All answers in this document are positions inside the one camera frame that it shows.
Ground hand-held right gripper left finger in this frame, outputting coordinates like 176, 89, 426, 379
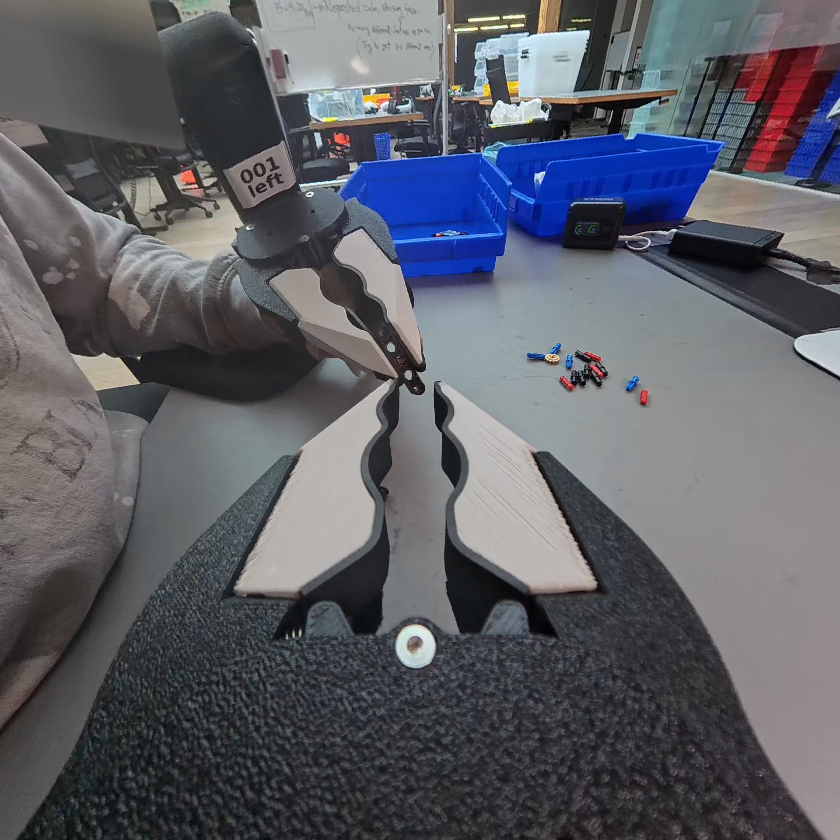
233, 379, 403, 598

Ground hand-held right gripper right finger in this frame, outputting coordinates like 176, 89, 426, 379
433, 381, 599, 597

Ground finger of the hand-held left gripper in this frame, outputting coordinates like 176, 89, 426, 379
268, 266, 401, 382
331, 228, 427, 378

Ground black holed brick beam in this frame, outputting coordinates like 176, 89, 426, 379
373, 320, 427, 398

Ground person's left forearm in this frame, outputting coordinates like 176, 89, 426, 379
62, 213, 263, 361

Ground grey desk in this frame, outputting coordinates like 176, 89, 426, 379
0, 217, 840, 840

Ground black desk mat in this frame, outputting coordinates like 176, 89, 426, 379
633, 248, 840, 339

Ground small blue storage bin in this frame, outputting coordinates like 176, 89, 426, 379
340, 154, 513, 278

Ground black office chair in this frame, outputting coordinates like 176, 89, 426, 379
150, 141, 221, 229

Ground black chair armrest pad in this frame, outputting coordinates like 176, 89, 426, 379
128, 344, 319, 403

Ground whiteboard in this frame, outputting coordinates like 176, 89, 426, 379
252, 0, 448, 94

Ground wooden background table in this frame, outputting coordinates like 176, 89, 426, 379
479, 88, 678, 135
308, 112, 426, 165

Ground scatter of small brick pins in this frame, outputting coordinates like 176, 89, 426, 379
527, 343, 651, 403

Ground white plastic bags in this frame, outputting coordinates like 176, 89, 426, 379
489, 98, 551, 126

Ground black device green display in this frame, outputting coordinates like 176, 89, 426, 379
563, 199, 626, 250

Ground stack of clear containers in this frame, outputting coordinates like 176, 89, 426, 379
472, 33, 529, 98

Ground long blue storage bin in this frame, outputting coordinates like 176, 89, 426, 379
495, 133, 726, 237

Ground person's grey sweatshirt torso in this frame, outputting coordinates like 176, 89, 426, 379
0, 131, 155, 729

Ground white storage box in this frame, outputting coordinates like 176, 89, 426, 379
518, 29, 590, 99

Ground black power adapter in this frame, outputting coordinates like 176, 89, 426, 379
668, 220, 785, 268

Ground red blue storage bin rack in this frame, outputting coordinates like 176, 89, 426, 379
699, 46, 840, 181

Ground black adapter cable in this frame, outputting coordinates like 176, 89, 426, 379
768, 246, 840, 286

